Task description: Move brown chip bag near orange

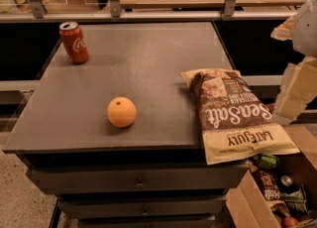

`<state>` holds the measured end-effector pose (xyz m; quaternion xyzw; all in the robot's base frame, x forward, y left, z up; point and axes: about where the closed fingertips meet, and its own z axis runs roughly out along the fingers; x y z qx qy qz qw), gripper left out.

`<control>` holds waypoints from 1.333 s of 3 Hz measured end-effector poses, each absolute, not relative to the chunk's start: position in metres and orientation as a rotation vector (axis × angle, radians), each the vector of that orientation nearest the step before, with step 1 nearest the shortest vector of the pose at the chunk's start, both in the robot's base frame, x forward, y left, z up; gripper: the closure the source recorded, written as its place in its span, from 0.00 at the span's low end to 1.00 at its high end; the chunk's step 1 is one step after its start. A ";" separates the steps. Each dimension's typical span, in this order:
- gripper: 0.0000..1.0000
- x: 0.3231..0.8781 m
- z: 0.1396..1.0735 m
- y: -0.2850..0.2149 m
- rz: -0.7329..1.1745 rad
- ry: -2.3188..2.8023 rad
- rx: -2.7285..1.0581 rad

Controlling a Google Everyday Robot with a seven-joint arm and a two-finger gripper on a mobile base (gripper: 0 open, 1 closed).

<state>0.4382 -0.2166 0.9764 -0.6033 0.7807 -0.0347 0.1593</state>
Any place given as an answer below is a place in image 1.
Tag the red apple in box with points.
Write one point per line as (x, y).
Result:
(289, 222)

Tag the metal rail with posts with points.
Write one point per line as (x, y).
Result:
(113, 11)

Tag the brown sea salt chip bag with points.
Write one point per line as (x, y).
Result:
(235, 124)

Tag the brown chip bag in box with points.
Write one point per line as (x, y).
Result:
(267, 184)

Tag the orange fruit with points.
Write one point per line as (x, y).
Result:
(121, 112)

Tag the silver can in box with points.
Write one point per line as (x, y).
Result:
(286, 183)

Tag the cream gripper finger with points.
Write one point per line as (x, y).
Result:
(284, 31)
(297, 89)

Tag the green snack bag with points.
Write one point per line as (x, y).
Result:
(266, 161)

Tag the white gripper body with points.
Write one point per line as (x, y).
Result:
(305, 29)

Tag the cardboard box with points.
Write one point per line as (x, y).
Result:
(246, 203)

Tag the dark green bag in box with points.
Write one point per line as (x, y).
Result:
(297, 200)

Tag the red cola can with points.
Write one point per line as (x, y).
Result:
(73, 41)

